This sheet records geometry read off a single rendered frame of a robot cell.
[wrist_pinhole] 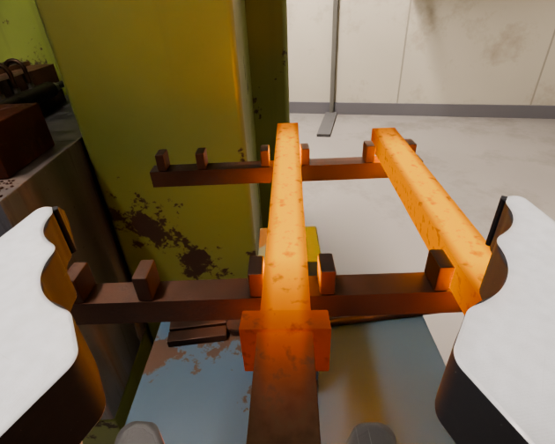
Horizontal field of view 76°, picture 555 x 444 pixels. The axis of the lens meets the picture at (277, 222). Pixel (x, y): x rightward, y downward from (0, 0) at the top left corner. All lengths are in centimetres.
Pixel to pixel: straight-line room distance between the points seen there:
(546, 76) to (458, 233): 396
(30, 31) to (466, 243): 96
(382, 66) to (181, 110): 341
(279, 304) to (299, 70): 381
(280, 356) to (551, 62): 410
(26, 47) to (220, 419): 87
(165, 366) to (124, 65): 43
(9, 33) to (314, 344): 97
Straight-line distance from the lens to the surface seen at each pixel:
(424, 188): 33
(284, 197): 30
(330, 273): 23
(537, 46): 413
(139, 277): 24
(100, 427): 81
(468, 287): 24
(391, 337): 56
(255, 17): 100
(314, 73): 395
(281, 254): 24
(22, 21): 103
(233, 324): 55
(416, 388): 52
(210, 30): 56
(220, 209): 65
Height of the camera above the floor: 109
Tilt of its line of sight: 33 degrees down
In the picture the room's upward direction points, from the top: 3 degrees counter-clockwise
